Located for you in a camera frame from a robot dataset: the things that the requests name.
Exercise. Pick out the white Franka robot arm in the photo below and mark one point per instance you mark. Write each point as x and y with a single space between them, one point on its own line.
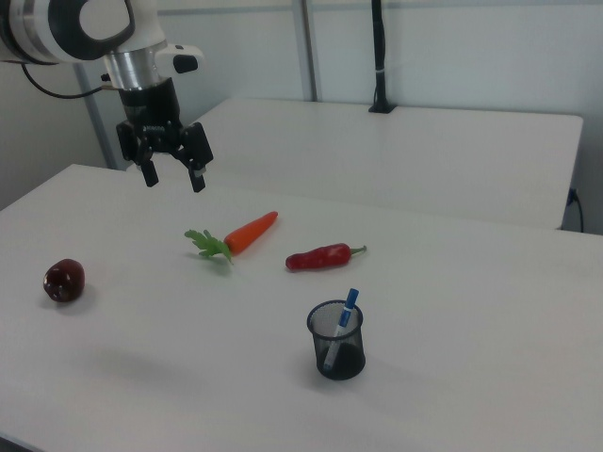
56 28

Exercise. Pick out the orange toy carrot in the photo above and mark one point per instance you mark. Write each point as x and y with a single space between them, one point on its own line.
249 231

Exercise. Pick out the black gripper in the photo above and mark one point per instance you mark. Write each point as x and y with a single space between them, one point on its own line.
148 106

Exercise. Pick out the black mesh pen cup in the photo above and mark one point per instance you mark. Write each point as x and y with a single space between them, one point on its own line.
346 360

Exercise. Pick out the red toy chili pepper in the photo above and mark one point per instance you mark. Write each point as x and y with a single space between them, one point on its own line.
320 256

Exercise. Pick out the black camera pole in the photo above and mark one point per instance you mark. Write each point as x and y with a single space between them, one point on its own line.
379 56

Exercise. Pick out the white rectangular table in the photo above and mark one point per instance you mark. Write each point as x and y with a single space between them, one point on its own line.
400 155

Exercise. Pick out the dark red toy apple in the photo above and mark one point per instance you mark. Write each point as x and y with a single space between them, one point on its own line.
63 280

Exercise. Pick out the blue white marker pen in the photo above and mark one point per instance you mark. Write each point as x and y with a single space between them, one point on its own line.
347 308

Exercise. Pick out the grey partition post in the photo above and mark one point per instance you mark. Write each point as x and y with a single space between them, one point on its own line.
96 122
311 47

